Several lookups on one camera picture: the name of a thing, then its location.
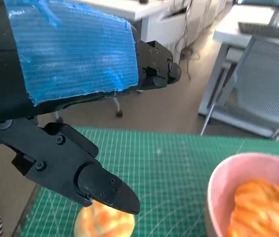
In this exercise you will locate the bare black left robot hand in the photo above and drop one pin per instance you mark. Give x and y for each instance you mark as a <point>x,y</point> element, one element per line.
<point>67,61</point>

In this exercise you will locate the pink bowl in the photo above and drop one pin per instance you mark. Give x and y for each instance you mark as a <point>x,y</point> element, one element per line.
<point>218,197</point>

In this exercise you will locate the long striped bread loaf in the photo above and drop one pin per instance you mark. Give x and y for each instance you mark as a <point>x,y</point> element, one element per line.
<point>255,209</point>

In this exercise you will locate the round bread bun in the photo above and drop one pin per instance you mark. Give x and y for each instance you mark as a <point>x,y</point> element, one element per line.
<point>104,222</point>

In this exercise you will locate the white desk unit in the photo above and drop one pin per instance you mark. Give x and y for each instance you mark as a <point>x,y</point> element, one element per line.
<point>159,27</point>

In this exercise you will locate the green cutting mat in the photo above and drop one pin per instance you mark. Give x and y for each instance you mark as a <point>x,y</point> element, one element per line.
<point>166,172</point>

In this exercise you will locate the white desk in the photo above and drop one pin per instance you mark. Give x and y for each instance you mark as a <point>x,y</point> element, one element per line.
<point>218,74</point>

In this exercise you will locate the black keyboard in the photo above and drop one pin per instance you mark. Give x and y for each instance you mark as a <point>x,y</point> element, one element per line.
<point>265,30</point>

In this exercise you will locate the grey mesh chair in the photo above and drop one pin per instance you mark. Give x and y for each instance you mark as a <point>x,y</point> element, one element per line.
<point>267,79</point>

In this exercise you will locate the grey chair frame with casters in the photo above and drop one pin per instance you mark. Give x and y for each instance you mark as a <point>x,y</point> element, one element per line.
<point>116,105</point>

